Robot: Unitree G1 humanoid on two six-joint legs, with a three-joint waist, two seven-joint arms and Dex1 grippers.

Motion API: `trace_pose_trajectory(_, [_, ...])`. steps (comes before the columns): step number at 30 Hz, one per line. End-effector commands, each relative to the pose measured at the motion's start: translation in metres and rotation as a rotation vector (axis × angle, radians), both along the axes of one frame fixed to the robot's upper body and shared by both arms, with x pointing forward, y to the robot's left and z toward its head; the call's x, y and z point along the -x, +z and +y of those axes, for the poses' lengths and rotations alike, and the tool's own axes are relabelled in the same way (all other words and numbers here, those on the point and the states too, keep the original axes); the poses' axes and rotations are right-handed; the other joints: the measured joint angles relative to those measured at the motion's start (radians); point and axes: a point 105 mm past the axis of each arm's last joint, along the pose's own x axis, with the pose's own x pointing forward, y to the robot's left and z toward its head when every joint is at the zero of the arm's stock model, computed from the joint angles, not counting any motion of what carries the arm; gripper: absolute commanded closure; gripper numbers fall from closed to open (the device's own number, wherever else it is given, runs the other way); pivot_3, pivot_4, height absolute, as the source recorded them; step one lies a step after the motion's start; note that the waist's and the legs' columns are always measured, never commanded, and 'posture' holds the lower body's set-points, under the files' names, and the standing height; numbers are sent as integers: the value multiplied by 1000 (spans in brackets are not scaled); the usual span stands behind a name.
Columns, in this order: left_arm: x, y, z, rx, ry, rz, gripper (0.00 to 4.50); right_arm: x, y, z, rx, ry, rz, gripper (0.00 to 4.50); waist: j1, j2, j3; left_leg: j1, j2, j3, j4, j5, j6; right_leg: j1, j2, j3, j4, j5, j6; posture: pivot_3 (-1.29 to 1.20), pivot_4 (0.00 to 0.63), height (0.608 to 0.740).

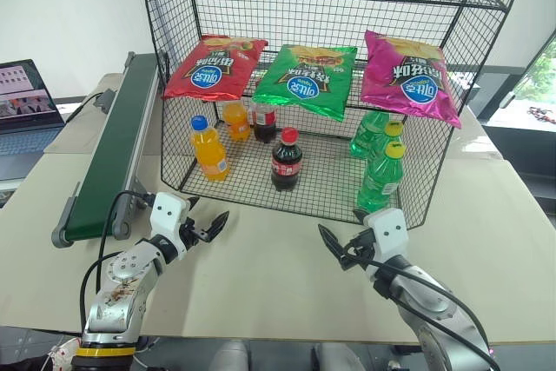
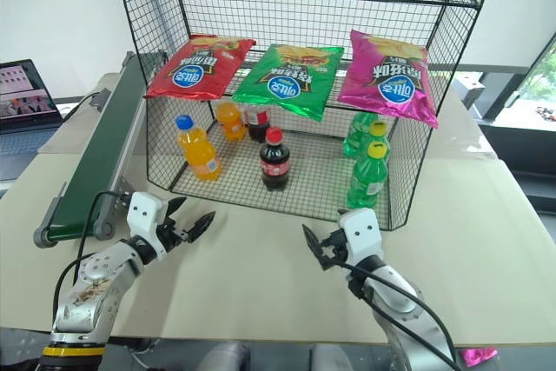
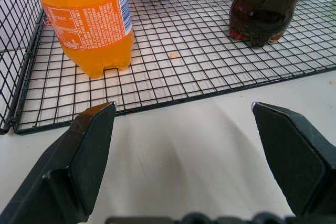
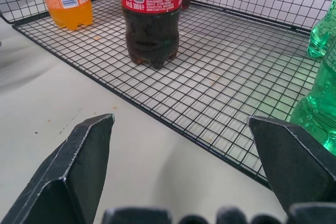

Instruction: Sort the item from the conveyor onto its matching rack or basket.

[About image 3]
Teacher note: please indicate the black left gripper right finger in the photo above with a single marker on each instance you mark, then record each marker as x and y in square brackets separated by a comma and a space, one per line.
[296, 161]

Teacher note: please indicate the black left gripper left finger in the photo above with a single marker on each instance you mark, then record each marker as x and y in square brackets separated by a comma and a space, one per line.
[65, 171]

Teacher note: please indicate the orange soda bottle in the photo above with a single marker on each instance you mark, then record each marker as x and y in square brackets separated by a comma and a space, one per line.
[90, 19]

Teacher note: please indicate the cola bottle with red label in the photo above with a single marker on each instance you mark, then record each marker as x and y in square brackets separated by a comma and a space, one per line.
[265, 9]

